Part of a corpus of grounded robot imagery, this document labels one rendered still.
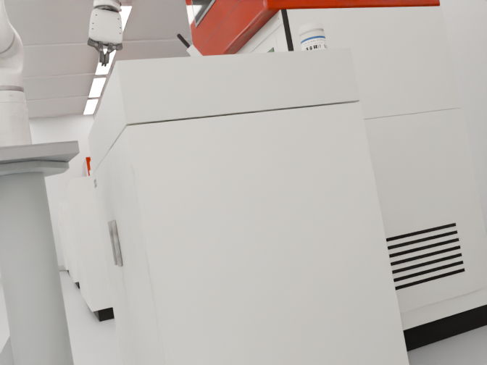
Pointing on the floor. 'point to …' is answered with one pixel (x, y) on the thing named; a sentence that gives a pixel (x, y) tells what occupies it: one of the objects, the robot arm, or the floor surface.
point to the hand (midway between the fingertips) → (103, 59)
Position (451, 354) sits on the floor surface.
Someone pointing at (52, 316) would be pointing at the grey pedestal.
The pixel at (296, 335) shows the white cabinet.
